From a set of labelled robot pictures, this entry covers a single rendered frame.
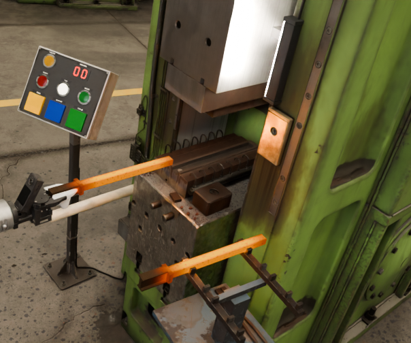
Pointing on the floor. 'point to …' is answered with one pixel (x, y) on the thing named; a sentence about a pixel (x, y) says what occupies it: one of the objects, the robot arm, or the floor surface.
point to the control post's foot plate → (58, 269)
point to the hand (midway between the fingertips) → (72, 187)
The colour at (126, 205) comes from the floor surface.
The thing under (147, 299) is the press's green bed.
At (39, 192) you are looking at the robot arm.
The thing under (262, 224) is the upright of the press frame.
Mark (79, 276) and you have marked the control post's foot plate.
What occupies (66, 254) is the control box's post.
